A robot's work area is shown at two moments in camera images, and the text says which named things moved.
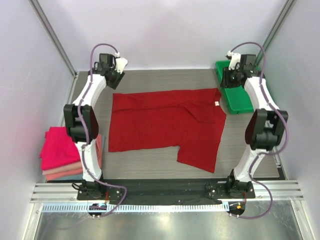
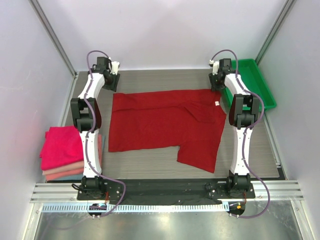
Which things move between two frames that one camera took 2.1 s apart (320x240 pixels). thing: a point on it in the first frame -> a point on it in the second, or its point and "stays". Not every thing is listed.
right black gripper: [227, 81] -> [215, 83]
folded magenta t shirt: [57, 149] stays
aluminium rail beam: [280, 191] stays
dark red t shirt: [193, 120] stays
